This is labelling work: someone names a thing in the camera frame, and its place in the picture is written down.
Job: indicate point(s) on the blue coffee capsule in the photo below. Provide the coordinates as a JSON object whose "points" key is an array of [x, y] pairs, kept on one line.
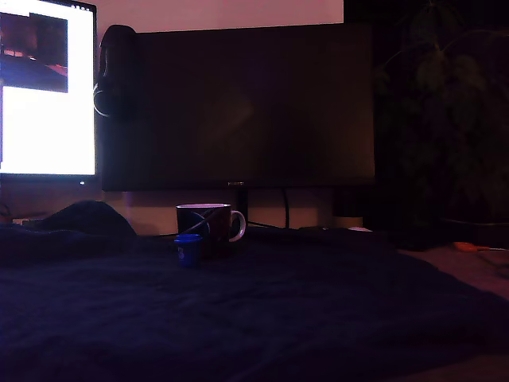
{"points": [[189, 254]]}

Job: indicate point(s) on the dark patterned coffee mug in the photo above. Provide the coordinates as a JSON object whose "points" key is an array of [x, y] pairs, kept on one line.
{"points": [[218, 232]]}

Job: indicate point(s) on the dark computer monitor with stand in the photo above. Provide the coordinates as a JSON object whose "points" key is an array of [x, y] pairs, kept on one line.
{"points": [[238, 107]]}

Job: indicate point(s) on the dark blue table cloth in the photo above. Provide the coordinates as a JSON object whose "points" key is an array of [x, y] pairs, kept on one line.
{"points": [[238, 310]]}

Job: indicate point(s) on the black headphones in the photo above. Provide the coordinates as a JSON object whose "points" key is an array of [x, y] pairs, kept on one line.
{"points": [[115, 51]]}

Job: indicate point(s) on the lit computer monitor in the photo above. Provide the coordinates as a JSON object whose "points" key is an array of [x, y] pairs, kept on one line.
{"points": [[47, 131]]}

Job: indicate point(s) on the leafy houseplant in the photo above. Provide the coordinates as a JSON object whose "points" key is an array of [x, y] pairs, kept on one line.
{"points": [[437, 67]]}

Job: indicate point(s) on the small pale flat box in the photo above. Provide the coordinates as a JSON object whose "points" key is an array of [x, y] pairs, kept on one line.
{"points": [[26, 221]]}

